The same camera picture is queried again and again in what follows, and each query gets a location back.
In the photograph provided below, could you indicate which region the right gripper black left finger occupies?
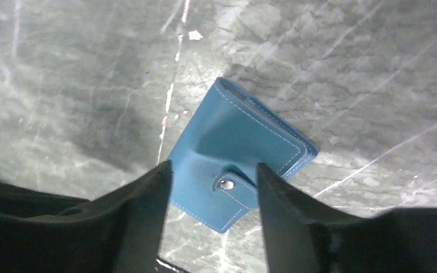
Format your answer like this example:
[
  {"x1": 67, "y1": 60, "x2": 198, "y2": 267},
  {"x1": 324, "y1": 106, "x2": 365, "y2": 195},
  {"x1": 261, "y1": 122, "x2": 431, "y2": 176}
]
[{"x1": 0, "y1": 161, "x2": 173, "y2": 272}]

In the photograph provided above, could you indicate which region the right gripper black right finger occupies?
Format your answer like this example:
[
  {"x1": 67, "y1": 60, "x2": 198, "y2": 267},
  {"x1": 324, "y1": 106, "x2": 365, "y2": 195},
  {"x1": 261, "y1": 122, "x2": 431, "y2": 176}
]
[{"x1": 257, "y1": 163, "x2": 437, "y2": 272}]

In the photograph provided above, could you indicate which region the blue card holder wallet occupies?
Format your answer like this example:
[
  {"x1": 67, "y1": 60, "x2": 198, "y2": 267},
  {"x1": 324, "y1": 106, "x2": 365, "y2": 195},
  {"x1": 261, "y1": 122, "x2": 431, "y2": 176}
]
[{"x1": 168, "y1": 77, "x2": 318, "y2": 233}]

